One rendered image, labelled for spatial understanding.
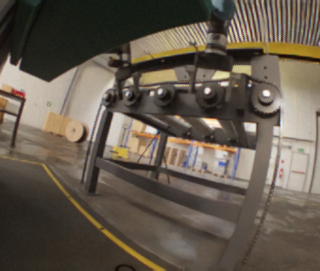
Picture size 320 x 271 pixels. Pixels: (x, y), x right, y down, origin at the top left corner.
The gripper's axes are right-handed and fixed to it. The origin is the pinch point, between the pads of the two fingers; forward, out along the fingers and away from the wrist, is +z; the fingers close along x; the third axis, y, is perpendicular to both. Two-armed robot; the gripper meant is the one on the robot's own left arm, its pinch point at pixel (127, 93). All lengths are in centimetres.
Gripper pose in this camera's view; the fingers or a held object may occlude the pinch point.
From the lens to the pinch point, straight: 79.1
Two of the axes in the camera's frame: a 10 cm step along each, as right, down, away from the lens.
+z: 1.3, 9.9, 1.1
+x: -7.5, 0.2, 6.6
